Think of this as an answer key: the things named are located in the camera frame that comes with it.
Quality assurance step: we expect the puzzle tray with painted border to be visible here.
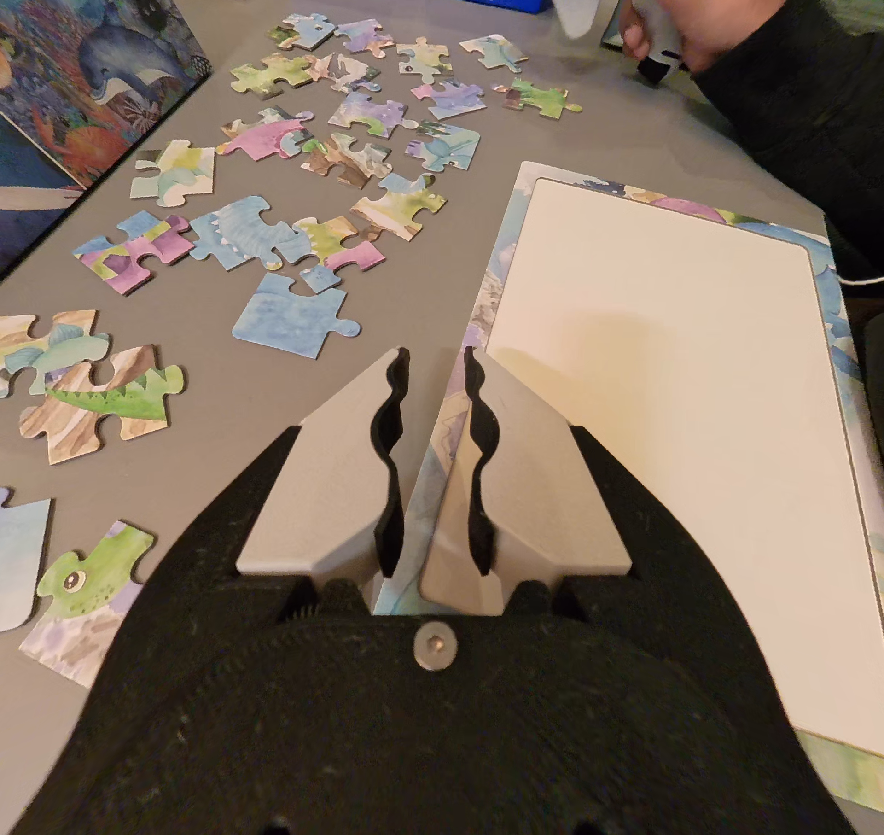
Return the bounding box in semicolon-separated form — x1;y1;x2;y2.
376;160;884;815

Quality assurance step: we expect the person's right forearm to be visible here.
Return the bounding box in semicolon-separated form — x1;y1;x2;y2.
691;0;884;280

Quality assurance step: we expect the green beige jigsaw piece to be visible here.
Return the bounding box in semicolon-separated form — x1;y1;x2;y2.
19;345;186;466

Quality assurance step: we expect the green dinosaur head jigsaw piece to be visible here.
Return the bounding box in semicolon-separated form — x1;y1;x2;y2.
19;520;156;689

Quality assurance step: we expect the illustrated puzzle box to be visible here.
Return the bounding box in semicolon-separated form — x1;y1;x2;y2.
0;0;213;282

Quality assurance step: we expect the blue dinosaur head jigsaw piece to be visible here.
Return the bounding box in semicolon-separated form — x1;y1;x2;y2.
406;122;482;174

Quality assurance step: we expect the light blue jigsaw piece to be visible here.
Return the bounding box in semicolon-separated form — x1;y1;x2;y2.
231;272;361;361

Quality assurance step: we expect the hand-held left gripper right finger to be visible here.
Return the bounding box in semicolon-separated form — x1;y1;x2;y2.
419;346;634;616

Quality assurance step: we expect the pile of jigsaw pieces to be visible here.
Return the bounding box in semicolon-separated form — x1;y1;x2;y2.
0;13;584;466

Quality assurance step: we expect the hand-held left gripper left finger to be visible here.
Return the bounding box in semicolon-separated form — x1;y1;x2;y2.
235;346;411;597

